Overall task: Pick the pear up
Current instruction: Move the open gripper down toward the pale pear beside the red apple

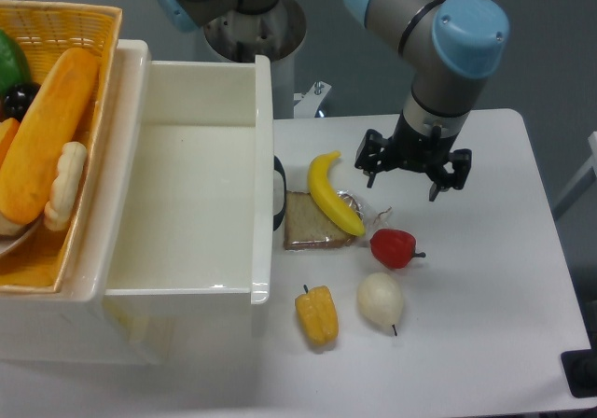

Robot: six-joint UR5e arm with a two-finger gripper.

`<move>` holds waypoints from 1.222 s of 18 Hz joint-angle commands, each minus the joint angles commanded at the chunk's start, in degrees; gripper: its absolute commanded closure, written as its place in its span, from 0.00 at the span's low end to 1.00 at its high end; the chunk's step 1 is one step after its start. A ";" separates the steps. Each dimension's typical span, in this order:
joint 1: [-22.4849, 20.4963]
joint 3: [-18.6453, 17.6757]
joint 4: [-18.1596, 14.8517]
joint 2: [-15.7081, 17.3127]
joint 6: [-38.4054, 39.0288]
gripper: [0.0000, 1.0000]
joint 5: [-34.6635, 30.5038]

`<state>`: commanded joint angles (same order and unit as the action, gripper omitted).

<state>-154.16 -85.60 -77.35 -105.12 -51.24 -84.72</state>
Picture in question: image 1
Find black device at edge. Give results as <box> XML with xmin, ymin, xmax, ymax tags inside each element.
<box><xmin>561</xmin><ymin>349</ymin><xmax>596</xmax><ymax>398</ymax></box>

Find yellow woven basket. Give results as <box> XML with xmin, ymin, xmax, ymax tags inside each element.
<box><xmin>1</xmin><ymin>0</ymin><xmax>122</xmax><ymax>295</ymax></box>

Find dark purple grapes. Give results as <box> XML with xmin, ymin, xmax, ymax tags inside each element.
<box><xmin>2</xmin><ymin>82</ymin><xmax>41</xmax><ymax>122</ymax></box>

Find yellow banana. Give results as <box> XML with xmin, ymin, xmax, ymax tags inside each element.
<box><xmin>307</xmin><ymin>150</ymin><xmax>366</xmax><ymax>237</ymax></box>

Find red bell pepper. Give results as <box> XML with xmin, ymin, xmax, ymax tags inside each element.
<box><xmin>369</xmin><ymin>229</ymin><xmax>426</xmax><ymax>270</ymax></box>

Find orange baguette bread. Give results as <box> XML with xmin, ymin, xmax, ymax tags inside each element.
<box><xmin>1</xmin><ymin>48</ymin><xmax>99</xmax><ymax>226</ymax></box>

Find white metal bracket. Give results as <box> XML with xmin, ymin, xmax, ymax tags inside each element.
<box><xmin>293</xmin><ymin>81</ymin><xmax>332</xmax><ymax>118</ymax></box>

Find yellow bell pepper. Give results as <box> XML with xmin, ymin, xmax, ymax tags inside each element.
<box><xmin>295</xmin><ymin>285</ymin><xmax>339</xmax><ymax>346</ymax></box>

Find white drawer cabinet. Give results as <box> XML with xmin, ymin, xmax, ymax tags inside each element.
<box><xmin>1</xmin><ymin>40</ymin><xmax>256</xmax><ymax>364</ymax></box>

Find green vegetable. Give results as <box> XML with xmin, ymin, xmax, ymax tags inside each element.
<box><xmin>0</xmin><ymin>31</ymin><xmax>32</xmax><ymax>97</ymax></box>

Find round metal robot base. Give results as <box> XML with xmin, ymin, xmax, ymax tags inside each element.
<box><xmin>203</xmin><ymin>0</ymin><xmax>307</xmax><ymax>63</ymax></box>

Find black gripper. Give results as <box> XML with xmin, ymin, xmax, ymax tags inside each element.
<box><xmin>354</xmin><ymin>112</ymin><xmax>472</xmax><ymax>202</ymax></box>

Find white plate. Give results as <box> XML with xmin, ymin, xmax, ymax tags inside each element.
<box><xmin>0</xmin><ymin>216</ymin><xmax>43</xmax><ymax>257</ymax></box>

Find white frame at right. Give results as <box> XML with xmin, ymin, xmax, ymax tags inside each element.
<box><xmin>551</xmin><ymin>132</ymin><xmax>596</xmax><ymax>220</ymax></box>

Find white plastic drawer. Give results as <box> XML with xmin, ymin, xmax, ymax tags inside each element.
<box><xmin>106</xmin><ymin>56</ymin><xmax>274</xmax><ymax>314</ymax></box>

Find bread slice in plastic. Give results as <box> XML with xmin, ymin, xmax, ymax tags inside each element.
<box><xmin>284</xmin><ymin>191</ymin><xmax>392</xmax><ymax>251</ymax></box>

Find cream croissant pastry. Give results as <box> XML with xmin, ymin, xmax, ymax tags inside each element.
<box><xmin>44</xmin><ymin>142</ymin><xmax>88</xmax><ymax>231</ymax></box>

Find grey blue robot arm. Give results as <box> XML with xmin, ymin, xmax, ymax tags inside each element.
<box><xmin>157</xmin><ymin>0</ymin><xmax>509</xmax><ymax>198</ymax></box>

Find black drawer handle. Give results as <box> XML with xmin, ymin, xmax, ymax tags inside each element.
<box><xmin>272</xmin><ymin>156</ymin><xmax>287</xmax><ymax>231</ymax></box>

